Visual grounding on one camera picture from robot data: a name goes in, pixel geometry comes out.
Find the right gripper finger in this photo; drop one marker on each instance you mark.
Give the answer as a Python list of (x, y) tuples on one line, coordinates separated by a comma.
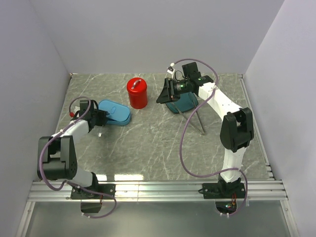
[(166, 95), (176, 97)]

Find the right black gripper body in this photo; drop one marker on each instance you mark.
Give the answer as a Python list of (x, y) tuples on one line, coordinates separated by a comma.
[(180, 87)]

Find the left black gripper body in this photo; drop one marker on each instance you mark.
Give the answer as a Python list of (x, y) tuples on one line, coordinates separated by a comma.
[(99, 121)]

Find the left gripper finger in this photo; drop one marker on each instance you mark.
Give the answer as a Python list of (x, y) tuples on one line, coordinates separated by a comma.
[(102, 113), (111, 122)]

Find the blue lunch box base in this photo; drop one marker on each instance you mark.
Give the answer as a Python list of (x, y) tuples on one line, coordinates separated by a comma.
[(121, 122)]

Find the blue lunch box lid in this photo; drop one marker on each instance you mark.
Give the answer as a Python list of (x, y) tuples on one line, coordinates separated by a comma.
[(116, 111)]

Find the red round cup lid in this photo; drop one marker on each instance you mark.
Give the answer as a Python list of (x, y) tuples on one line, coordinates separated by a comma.
[(136, 86)]

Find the metal food tongs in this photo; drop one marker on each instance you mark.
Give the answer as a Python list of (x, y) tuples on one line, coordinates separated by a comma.
[(195, 121)]

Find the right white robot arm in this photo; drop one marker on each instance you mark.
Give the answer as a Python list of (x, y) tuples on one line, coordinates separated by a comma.
[(237, 130)]

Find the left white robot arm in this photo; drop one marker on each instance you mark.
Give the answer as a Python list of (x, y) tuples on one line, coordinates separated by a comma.
[(57, 160)]

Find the dark teal square plate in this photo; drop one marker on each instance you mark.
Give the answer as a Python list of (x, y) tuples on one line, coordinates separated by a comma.
[(187, 102)]

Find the red ribbed cup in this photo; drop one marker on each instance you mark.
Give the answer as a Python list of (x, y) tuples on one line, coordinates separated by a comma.
[(138, 97)]

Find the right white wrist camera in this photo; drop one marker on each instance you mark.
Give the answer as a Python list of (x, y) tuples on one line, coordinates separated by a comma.
[(171, 69)]

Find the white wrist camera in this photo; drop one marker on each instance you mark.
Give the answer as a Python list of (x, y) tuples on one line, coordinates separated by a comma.
[(73, 111), (171, 69)]

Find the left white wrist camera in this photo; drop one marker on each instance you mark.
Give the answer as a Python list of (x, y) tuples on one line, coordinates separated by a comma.
[(73, 111)]

